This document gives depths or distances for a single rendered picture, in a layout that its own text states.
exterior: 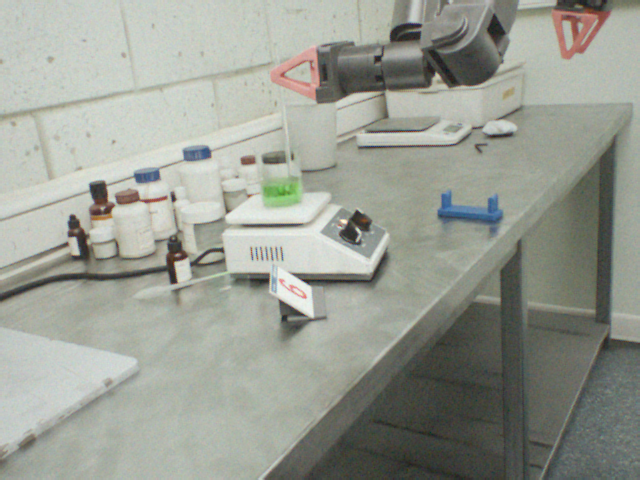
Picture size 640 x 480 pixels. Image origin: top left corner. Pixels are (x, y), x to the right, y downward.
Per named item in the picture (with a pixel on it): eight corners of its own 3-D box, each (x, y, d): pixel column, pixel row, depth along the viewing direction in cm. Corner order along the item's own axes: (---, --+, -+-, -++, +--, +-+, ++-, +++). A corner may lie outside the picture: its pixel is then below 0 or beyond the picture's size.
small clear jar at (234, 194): (254, 205, 130) (250, 178, 128) (240, 212, 126) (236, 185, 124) (233, 204, 132) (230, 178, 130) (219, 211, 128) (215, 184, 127)
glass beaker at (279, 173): (266, 201, 98) (259, 142, 95) (310, 199, 97) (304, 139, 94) (253, 216, 92) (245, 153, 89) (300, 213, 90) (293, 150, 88)
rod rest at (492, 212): (503, 215, 109) (503, 193, 108) (494, 221, 106) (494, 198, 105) (446, 209, 115) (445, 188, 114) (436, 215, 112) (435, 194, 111)
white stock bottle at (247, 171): (238, 199, 135) (232, 156, 133) (261, 195, 137) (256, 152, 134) (245, 204, 131) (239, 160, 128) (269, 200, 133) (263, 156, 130)
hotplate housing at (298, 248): (390, 248, 99) (387, 195, 97) (372, 283, 87) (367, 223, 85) (247, 248, 106) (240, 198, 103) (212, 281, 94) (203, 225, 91)
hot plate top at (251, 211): (333, 198, 98) (332, 192, 98) (309, 223, 87) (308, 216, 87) (255, 199, 102) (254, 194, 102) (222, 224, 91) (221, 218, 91)
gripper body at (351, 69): (314, 47, 81) (375, 42, 78) (341, 41, 90) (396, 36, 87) (320, 103, 83) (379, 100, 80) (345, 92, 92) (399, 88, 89)
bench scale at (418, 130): (455, 147, 164) (454, 127, 162) (354, 148, 175) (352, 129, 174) (474, 132, 180) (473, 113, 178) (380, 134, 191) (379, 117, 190)
